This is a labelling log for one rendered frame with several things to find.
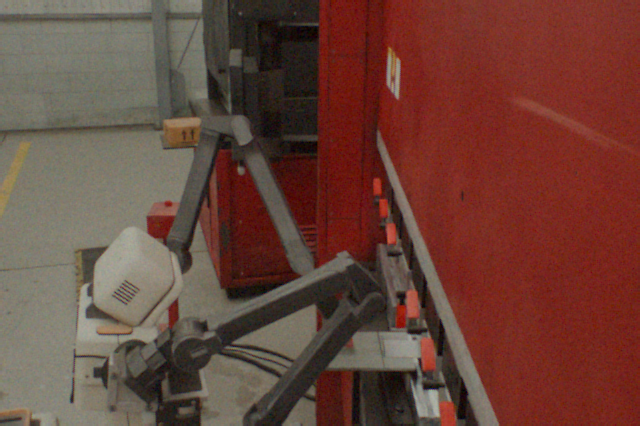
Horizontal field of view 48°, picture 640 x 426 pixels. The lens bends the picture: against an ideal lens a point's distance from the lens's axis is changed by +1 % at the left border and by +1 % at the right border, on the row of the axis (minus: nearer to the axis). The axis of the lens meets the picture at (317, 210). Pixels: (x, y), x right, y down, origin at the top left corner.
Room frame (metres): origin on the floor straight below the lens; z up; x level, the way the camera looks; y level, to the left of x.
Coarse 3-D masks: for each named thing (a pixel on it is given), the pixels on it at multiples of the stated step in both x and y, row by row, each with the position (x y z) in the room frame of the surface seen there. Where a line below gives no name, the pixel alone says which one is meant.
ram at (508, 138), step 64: (384, 0) 2.46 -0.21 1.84; (448, 0) 1.36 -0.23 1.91; (512, 0) 0.94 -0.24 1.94; (576, 0) 0.72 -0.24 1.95; (384, 64) 2.37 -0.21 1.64; (448, 64) 1.31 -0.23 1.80; (512, 64) 0.91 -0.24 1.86; (576, 64) 0.70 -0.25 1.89; (384, 128) 2.29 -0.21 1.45; (448, 128) 1.27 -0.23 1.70; (512, 128) 0.88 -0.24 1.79; (576, 128) 0.67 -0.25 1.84; (448, 192) 1.23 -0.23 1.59; (512, 192) 0.85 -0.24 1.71; (576, 192) 0.65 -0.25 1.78; (448, 256) 1.19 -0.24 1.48; (512, 256) 0.82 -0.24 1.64; (576, 256) 0.63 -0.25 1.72; (512, 320) 0.80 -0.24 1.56; (576, 320) 0.61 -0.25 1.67; (512, 384) 0.77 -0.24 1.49; (576, 384) 0.59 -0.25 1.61
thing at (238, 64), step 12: (240, 60) 2.75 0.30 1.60; (252, 60) 2.94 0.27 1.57; (240, 72) 2.63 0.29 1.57; (252, 72) 2.67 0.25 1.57; (240, 84) 2.63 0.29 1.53; (252, 84) 2.67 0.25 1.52; (240, 96) 2.63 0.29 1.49; (252, 96) 2.67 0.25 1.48; (240, 108) 2.63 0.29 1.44; (252, 108) 2.67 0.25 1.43; (252, 120) 2.67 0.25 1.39; (240, 156) 2.63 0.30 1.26
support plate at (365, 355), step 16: (368, 336) 1.73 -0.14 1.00; (384, 336) 1.74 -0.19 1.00; (400, 336) 1.74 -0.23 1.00; (352, 352) 1.65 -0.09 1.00; (368, 352) 1.65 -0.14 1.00; (336, 368) 1.58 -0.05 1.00; (352, 368) 1.58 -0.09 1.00; (368, 368) 1.58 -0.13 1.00; (384, 368) 1.58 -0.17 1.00; (400, 368) 1.58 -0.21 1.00
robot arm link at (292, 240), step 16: (240, 128) 1.77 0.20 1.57; (240, 144) 1.75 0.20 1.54; (256, 144) 1.78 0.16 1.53; (256, 160) 1.76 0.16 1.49; (256, 176) 1.75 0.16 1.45; (272, 176) 1.75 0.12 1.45; (272, 192) 1.73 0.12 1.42; (272, 208) 1.72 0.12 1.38; (288, 208) 1.72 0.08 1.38; (288, 224) 1.70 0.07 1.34; (288, 240) 1.68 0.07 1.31; (304, 240) 1.69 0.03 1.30; (288, 256) 1.66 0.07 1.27
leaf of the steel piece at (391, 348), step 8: (384, 344) 1.69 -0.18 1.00; (392, 344) 1.69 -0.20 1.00; (400, 344) 1.69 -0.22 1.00; (408, 344) 1.69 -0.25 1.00; (416, 344) 1.69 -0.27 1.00; (384, 352) 1.63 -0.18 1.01; (392, 352) 1.65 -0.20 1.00; (400, 352) 1.65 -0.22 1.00; (408, 352) 1.65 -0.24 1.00; (416, 352) 1.65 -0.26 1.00
